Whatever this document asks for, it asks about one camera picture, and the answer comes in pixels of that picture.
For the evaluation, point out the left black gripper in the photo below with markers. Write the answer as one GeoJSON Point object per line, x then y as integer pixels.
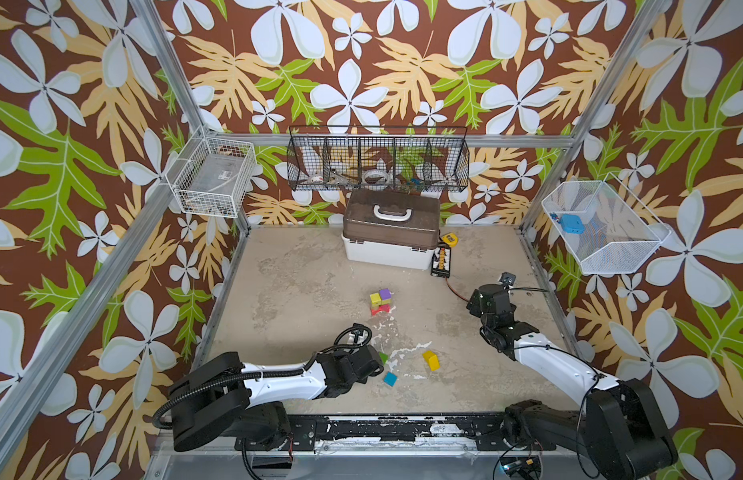
{"type": "Point", "coordinates": [341, 356]}

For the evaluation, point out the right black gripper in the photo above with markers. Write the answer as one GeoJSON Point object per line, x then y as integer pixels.
{"type": "Point", "coordinates": [479, 300]}

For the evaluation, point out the red wood block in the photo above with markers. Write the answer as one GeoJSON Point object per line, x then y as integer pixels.
{"type": "Point", "coordinates": [383, 308]}

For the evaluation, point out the yellow wood block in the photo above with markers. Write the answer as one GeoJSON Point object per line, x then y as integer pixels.
{"type": "Point", "coordinates": [432, 360]}

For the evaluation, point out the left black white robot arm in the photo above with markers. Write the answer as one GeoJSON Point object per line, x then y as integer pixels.
{"type": "Point", "coordinates": [230, 398]}

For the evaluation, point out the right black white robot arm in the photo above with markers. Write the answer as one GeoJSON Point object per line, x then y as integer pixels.
{"type": "Point", "coordinates": [617, 424]}

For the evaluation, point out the teal wood cube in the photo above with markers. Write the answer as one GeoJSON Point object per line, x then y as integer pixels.
{"type": "Point", "coordinates": [390, 379]}

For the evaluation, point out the black battery pack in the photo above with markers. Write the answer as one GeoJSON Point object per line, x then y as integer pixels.
{"type": "Point", "coordinates": [441, 262]}

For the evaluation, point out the yellow connector plug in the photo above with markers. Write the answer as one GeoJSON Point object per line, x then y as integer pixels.
{"type": "Point", "coordinates": [450, 239]}

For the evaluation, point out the blue object in basket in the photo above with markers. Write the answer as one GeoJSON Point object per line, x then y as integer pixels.
{"type": "Point", "coordinates": [571, 224]}

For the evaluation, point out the brown lid storage box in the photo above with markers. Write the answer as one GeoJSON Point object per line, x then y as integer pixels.
{"type": "Point", "coordinates": [391, 228]}

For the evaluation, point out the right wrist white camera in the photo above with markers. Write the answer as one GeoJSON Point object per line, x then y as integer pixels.
{"type": "Point", "coordinates": [507, 280]}

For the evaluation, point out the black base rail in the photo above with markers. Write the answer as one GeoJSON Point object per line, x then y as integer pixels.
{"type": "Point", "coordinates": [403, 433]}

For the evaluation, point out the black wire basket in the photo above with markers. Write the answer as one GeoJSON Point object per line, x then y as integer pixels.
{"type": "Point", "coordinates": [408, 159]}

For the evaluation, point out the white wire basket left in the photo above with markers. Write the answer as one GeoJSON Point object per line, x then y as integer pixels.
{"type": "Point", "coordinates": [211, 175]}

